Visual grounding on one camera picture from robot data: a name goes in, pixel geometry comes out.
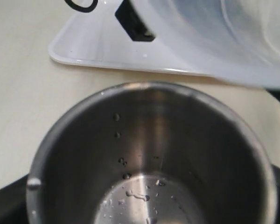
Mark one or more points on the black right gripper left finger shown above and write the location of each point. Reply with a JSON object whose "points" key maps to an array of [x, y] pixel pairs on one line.
{"points": [[13, 203]]}

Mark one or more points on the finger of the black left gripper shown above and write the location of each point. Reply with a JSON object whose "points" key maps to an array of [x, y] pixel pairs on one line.
{"points": [[132, 24]]}

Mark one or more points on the clear plastic measuring pitcher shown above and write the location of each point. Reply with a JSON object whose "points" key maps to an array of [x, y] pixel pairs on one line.
{"points": [[235, 40]]}

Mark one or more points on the stainless steel cup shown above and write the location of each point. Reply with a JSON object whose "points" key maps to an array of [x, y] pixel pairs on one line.
{"points": [[151, 153]]}

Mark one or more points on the white plastic tray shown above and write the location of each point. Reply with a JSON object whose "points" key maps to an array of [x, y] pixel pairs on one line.
{"points": [[97, 39]]}

